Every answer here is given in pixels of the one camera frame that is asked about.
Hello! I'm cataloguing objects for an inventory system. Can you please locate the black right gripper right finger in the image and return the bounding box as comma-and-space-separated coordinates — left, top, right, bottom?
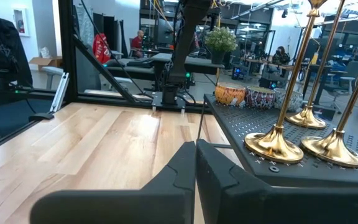
196, 139, 358, 224

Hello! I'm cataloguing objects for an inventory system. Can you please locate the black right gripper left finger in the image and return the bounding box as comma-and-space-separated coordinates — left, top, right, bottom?
29, 141, 197, 224

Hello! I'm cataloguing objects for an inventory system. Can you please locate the short gold candlestick holder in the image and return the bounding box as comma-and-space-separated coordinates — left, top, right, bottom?
244, 0, 328, 165

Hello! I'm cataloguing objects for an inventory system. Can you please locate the striped tin yellow candle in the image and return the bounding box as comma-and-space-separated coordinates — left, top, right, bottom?
244, 85, 276, 110

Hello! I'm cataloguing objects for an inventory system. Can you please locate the tall gold candlestick holder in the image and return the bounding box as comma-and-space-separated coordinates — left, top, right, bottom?
285, 0, 347, 130
300, 40, 358, 169

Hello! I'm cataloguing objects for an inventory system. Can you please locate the blue grey patterned candle tin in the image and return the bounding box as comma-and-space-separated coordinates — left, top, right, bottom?
273, 88, 304, 113

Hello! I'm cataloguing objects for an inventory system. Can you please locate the black perforated metal shelf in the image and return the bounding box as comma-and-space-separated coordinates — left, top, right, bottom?
196, 93, 358, 189

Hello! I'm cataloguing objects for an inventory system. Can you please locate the person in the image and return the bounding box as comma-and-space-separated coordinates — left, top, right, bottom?
130, 29, 145, 58
271, 45, 291, 65

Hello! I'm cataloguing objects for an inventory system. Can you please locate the silver aluminium extrusion bar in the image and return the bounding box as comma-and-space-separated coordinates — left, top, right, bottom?
48, 72, 70, 113

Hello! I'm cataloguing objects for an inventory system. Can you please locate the potted plant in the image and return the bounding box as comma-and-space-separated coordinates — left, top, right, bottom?
204, 26, 239, 65

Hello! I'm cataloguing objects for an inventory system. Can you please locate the red hanging garment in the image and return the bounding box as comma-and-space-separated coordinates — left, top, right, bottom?
92, 33, 112, 65

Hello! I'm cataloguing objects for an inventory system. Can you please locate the grey office chair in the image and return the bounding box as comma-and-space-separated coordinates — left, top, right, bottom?
321, 60, 357, 114

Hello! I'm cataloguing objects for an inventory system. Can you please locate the cardboard box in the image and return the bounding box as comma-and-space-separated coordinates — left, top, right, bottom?
28, 55, 63, 72

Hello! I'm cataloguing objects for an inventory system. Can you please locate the black hanging jacket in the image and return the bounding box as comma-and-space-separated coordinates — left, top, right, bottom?
0, 0, 34, 88

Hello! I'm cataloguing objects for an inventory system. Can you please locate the black aluminium table frame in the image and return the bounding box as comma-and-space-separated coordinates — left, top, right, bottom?
0, 0, 223, 156

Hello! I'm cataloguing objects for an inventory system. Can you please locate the white wall cabinet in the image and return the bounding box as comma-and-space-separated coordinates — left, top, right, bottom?
12, 7, 31, 38

